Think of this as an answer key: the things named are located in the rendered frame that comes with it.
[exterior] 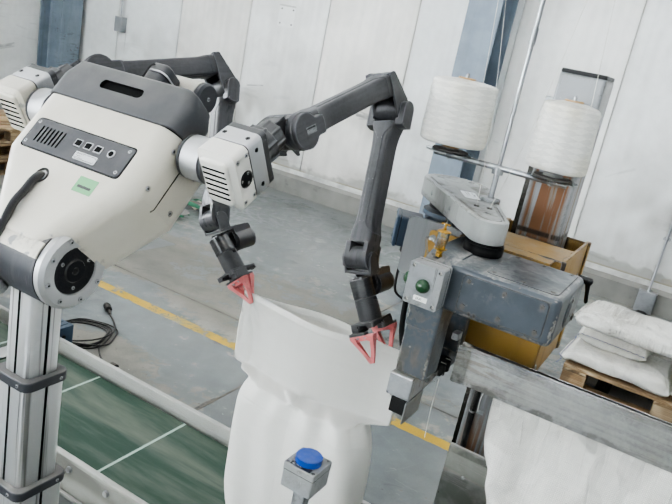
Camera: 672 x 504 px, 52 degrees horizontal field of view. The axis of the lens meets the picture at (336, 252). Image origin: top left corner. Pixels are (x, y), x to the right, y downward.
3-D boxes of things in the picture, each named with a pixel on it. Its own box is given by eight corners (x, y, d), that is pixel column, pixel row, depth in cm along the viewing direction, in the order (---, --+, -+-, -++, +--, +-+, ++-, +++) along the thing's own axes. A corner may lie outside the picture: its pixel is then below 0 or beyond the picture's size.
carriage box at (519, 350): (435, 347, 177) (466, 231, 168) (478, 315, 206) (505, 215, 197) (528, 384, 167) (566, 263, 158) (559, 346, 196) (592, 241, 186)
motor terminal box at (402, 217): (387, 253, 190) (396, 214, 187) (388, 244, 200) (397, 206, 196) (417, 260, 190) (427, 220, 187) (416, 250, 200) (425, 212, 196)
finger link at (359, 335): (393, 356, 168) (384, 318, 168) (380, 364, 162) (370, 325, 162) (369, 359, 172) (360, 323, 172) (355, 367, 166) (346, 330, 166)
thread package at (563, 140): (514, 165, 158) (534, 92, 153) (530, 162, 170) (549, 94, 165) (579, 183, 151) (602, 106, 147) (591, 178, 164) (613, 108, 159)
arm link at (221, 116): (205, 85, 200) (226, 74, 192) (222, 92, 203) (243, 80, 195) (194, 230, 191) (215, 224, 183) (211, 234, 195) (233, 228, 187)
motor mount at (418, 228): (394, 271, 189) (407, 214, 184) (404, 267, 195) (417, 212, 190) (492, 306, 177) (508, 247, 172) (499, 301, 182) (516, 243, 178)
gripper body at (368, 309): (393, 319, 172) (385, 290, 172) (374, 329, 164) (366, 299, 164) (371, 323, 176) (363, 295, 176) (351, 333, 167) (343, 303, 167)
